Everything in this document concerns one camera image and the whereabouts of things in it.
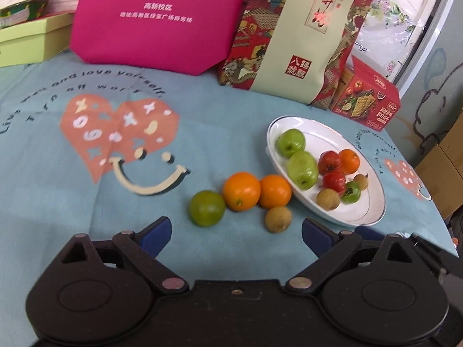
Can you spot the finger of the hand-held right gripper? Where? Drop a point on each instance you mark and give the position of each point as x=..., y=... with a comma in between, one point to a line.
x=367, y=230

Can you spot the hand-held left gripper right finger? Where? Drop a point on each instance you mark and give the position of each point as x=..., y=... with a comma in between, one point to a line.
x=320, y=238

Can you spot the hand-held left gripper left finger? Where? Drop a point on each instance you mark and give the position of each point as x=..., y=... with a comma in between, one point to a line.
x=157, y=236

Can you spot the white plate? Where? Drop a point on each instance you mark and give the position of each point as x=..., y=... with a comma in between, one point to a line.
x=361, y=209

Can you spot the brown longan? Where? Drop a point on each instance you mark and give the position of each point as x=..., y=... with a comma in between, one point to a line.
x=277, y=219
x=328, y=198
x=361, y=182

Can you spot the green and red tomato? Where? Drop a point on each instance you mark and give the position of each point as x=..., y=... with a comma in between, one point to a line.
x=351, y=192

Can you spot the green jujube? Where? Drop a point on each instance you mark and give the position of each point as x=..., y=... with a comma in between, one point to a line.
x=302, y=170
x=290, y=142

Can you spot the orange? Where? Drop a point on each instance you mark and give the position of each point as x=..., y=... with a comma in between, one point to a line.
x=241, y=191
x=275, y=191
x=349, y=161

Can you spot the green citrus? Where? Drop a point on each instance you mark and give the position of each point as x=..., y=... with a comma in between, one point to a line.
x=207, y=208

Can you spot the cardboard box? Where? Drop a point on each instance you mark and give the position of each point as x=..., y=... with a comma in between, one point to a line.
x=450, y=173

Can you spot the blue printed tablecloth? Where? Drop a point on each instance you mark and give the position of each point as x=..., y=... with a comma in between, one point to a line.
x=54, y=195

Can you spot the red cracker box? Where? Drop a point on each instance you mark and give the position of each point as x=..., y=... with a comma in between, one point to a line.
x=369, y=101

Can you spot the white floral bag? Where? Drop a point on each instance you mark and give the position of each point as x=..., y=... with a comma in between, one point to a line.
x=394, y=39

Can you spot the red and green gift bag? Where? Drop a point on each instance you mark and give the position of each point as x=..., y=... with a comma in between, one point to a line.
x=300, y=36

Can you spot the pink fabric bag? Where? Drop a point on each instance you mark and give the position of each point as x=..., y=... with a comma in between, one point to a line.
x=155, y=21

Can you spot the light green box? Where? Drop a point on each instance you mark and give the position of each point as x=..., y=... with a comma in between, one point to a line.
x=29, y=43

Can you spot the green patterned bowl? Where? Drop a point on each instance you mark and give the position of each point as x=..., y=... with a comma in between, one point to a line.
x=21, y=11

